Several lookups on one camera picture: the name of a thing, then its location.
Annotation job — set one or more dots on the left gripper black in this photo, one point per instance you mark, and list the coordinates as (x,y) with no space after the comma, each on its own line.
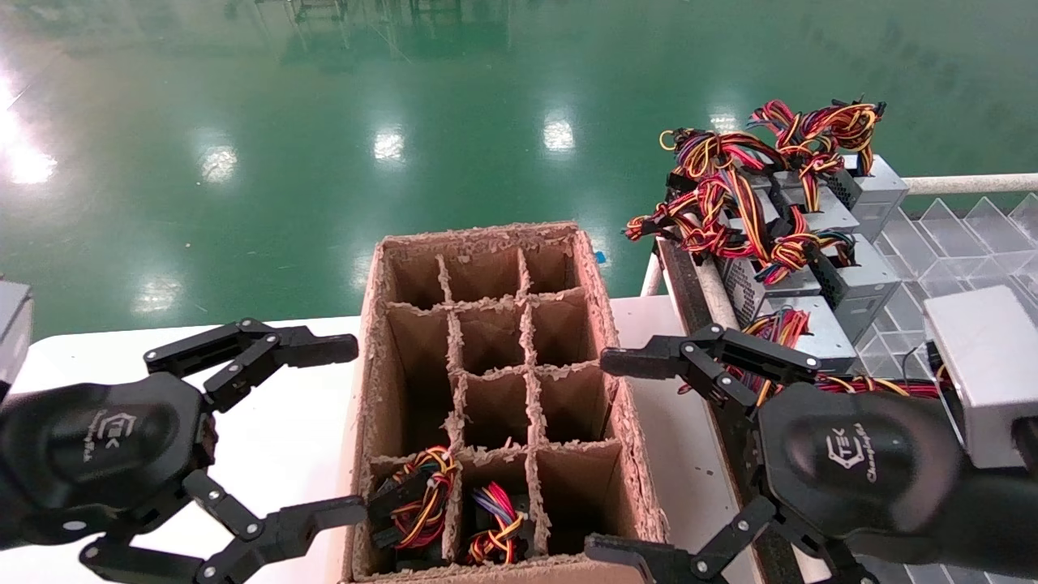
(97,454)

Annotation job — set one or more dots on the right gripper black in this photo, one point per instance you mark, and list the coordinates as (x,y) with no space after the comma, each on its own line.
(859,462)

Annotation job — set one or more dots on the cardboard box with dividers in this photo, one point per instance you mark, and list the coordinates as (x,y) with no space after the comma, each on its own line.
(495,405)

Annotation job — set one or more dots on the clear acrylic divider tray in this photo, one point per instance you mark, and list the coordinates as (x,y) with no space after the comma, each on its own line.
(965,243)

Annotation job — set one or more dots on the white round side rail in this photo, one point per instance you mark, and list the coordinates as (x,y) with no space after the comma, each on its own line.
(714,292)

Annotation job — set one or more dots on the white short post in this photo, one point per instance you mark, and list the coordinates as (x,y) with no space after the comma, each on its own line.
(651,280)

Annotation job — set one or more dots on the left wrist grey camera box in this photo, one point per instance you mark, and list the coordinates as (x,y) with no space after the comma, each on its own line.
(12,332)

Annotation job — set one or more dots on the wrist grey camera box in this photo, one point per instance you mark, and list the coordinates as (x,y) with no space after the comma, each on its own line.
(12,332)
(981,365)

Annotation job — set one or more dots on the right wrist grey camera box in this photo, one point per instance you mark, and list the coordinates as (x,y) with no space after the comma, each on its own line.
(981,365)

